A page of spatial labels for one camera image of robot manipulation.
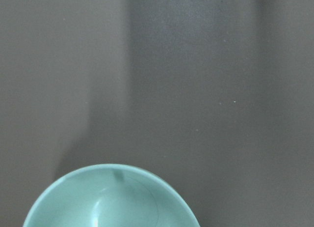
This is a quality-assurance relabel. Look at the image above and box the green bowl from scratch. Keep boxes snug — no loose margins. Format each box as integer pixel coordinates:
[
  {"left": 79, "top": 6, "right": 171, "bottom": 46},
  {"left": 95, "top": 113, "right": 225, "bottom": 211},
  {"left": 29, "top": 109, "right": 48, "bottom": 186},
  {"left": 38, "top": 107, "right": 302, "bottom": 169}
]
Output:
[{"left": 24, "top": 164, "right": 199, "bottom": 227}]

